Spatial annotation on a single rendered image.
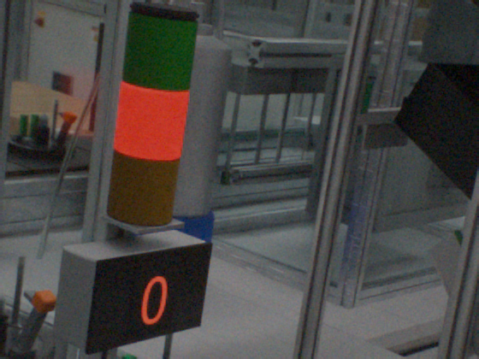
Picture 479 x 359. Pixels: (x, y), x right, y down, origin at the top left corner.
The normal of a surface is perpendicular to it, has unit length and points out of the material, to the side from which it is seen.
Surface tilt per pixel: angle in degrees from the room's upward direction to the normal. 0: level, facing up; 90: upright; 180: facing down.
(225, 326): 0
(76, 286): 90
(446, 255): 90
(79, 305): 90
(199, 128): 90
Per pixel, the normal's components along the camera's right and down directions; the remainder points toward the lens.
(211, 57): 0.49, 0.10
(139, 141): -0.23, 0.22
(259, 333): 0.14, -0.96
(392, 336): 0.74, 0.27
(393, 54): -0.66, 0.10
